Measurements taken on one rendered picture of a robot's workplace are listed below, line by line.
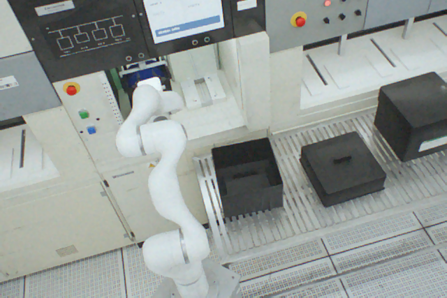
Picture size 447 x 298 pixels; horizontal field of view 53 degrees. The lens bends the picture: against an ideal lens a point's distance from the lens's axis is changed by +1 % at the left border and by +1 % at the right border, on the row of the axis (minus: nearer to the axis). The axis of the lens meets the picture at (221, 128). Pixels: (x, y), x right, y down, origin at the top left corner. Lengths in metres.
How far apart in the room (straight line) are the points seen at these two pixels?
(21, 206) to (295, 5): 1.62
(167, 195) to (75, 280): 1.60
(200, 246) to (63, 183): 1.01
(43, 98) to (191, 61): 1.01
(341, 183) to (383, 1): 0.79
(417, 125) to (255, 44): 0.78
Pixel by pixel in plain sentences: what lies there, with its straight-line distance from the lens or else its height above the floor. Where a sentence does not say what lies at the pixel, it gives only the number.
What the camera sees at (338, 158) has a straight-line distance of 2.05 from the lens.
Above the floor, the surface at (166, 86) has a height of 1.07.
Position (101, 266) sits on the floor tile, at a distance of 2.94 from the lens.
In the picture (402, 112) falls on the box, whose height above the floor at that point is 1.01.
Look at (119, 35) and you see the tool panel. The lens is 1.74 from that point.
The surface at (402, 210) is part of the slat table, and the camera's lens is 2.10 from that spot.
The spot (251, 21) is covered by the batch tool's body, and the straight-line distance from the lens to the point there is 1.82.
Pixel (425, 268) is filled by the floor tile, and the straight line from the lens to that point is 2.87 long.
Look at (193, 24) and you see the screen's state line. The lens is 1.76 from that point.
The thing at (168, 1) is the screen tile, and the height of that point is 1.64.
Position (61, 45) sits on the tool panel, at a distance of 1.76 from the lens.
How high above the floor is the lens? 2.50
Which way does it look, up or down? 48 degrees down
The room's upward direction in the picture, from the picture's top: 9 degrees counter-clockwise
